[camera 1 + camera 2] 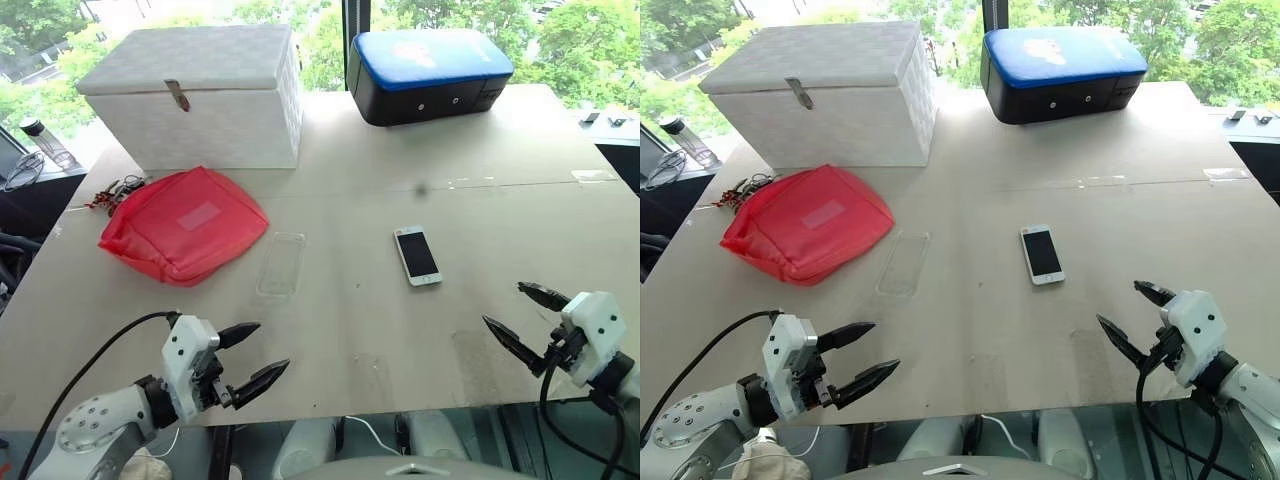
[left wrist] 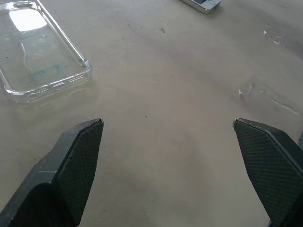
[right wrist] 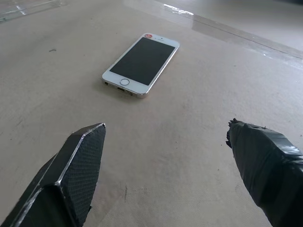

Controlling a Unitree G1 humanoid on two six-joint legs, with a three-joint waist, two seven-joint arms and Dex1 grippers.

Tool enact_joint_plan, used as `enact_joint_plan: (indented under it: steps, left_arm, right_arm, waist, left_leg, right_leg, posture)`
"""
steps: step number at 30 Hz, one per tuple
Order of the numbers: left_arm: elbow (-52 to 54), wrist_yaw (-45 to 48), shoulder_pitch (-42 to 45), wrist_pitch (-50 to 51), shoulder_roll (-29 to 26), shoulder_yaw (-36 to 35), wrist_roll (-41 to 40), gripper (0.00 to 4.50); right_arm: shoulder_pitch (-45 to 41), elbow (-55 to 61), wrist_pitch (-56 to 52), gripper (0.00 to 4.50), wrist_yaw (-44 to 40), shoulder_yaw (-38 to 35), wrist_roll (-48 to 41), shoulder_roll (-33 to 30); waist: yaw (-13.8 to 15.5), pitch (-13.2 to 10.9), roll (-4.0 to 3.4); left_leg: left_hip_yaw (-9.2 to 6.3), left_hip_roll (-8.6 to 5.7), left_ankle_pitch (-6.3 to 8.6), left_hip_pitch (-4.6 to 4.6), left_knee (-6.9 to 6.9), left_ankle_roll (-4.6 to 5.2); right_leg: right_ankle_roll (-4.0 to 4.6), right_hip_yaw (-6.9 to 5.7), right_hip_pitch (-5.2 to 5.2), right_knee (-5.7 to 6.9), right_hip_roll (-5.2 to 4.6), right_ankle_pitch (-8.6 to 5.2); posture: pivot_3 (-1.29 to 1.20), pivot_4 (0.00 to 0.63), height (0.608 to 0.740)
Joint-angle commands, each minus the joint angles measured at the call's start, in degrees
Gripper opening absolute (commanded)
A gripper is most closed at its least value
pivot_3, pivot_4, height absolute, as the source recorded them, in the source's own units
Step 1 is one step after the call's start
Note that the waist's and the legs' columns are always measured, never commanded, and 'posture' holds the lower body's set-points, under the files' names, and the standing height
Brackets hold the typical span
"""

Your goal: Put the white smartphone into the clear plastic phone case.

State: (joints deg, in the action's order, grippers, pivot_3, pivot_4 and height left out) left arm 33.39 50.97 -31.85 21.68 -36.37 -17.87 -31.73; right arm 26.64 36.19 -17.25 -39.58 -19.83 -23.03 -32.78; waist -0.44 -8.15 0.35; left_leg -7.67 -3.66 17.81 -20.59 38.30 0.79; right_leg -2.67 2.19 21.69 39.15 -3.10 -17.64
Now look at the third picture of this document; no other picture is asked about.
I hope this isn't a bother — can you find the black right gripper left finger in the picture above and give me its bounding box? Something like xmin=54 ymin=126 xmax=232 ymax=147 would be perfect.
xmin=0 ymin=122 xmax=107 ymax=227

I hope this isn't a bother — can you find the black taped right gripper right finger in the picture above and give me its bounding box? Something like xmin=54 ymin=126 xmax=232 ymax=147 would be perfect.
xmin=225 ymin=118 xmax=303 ymax=227

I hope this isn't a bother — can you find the white smartphone with black screen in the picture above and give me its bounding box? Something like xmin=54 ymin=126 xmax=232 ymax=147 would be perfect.
xmin=102 ymin=33 xmax=180 ymax=99

